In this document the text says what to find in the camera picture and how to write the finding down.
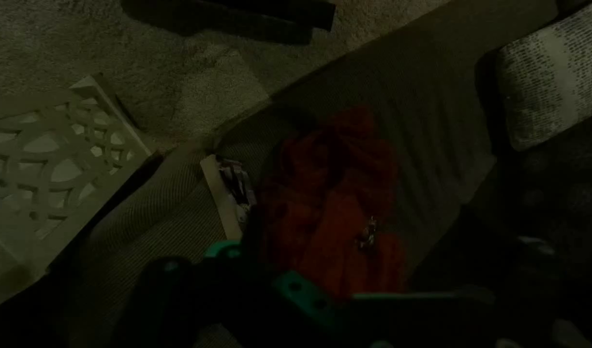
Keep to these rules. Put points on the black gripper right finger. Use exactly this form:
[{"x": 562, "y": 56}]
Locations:
[{"x": 399, "y": 321}]

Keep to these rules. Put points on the red white small package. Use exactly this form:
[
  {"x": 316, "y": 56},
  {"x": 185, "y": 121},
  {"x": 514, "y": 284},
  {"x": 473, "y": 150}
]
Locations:
[{"x": 229, "y": 193}]

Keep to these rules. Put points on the orange crumpled cloth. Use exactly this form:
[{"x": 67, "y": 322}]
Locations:
[{"x": 336, "y": 205}]

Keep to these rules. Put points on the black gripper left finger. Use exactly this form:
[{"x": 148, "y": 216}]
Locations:
[{"x": 181, "y": 301}]

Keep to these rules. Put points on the grey speckled cushion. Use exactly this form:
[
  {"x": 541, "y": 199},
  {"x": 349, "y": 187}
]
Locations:
[{"x": 554, "y": 77}]

